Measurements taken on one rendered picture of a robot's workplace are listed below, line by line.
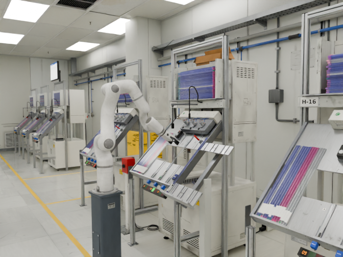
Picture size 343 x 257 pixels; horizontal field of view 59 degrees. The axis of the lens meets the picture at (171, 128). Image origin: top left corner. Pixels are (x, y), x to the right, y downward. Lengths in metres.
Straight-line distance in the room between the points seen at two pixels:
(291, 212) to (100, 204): 1.27
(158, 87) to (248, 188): 1.76
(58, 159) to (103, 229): 4.62
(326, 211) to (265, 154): 2.59
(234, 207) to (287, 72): 1.87
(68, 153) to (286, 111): 4.62
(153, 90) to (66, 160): 3.47
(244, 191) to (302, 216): 1.28
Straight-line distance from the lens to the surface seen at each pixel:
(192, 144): 2.58
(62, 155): 6.84
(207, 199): 2.13
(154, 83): 3.90
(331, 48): 2.15
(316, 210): 1.67
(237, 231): 2.94
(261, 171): 4.24
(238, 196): 2.84
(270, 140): 4.09
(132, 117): 3.76
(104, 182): 2.27
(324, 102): 2.01
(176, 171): 2.43
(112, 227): 2.36
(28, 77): 10.86
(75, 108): 6.86
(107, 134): 2.19
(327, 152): 1.88
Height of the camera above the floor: 1.31
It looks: 4 degrees down
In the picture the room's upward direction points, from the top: straight up
